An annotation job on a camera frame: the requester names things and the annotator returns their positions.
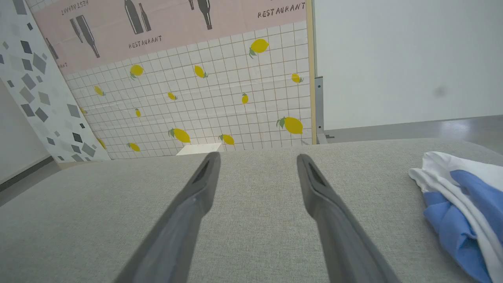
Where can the white and blue shirt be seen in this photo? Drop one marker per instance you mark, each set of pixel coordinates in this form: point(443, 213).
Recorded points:
point(463, 204)

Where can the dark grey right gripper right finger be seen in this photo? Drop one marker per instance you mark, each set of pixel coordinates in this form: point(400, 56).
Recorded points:
point(342, 236)

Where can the white box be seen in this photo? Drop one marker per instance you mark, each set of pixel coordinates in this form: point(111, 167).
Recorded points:
point(198, 149)

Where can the terrazzo print panel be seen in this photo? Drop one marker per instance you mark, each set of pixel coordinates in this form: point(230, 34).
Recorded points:
point(35, 86)

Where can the grey metal bracket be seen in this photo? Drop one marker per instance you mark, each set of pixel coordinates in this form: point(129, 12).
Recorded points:
point(320, 110)

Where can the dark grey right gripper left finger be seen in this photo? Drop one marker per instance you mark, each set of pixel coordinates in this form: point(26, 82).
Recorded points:
point(177, 232)

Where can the lemon print tile panel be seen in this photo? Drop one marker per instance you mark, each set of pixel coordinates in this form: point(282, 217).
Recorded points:
point(220, 78)

